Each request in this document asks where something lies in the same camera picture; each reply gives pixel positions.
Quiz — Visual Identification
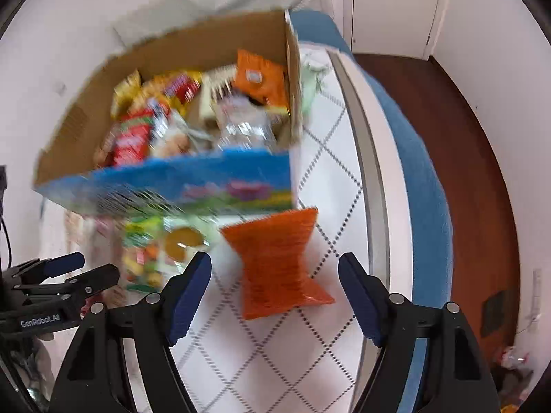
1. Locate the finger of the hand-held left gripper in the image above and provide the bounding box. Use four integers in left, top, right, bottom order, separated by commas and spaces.
29, 264, 120, 307
12, 252, 86, 285

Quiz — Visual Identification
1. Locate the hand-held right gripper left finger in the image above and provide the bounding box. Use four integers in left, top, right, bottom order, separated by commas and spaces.
51, 251, 213, 413

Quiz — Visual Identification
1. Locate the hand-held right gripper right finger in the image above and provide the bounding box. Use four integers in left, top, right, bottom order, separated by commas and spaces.
338, 252, 502, 413

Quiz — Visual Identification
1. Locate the green candy packet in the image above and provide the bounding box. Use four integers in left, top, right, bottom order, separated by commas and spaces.
121, 217, 169, 293

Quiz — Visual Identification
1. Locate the red braised egg packet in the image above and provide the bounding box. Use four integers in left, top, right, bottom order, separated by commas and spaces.
163, 219, 214, 274

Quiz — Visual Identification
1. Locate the orange crinkled snack packet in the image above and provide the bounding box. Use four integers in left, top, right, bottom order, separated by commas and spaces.
220, 207, 336, 320

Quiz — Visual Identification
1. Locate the blue printed cardboard box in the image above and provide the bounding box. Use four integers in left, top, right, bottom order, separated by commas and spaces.
33, 9, 304, 220

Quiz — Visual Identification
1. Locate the small red snack packet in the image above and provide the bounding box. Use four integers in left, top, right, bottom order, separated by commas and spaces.
103, 109, 156, 168

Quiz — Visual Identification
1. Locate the small yellow snack packet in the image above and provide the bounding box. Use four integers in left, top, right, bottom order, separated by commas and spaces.
112, 70, 143, 119

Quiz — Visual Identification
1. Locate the clear bread packet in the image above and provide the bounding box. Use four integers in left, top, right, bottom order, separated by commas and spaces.
213, 94, 281, 154

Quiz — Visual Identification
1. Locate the yellow instant noodle packet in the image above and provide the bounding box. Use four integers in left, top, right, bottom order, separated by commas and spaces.
140, 70, 204, 110

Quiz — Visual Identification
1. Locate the orange stick snack packet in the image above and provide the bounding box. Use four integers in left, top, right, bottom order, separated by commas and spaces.
235, 49, 290, 110

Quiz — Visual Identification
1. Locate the dark square object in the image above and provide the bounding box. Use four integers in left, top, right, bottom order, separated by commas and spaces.
481, 290, 507, 339

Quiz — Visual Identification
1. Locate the pile of floor clutter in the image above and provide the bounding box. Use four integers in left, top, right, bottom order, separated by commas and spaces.
491, 344, 539, 409

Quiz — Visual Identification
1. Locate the white power strip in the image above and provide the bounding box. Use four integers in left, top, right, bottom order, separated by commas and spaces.
533, 269, 543, 333

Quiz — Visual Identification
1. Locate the white door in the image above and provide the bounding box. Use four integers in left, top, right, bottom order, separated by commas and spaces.
343, 0, 453, 60

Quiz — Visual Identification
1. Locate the black cable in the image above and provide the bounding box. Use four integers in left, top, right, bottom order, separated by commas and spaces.
0, 215, 13, 269

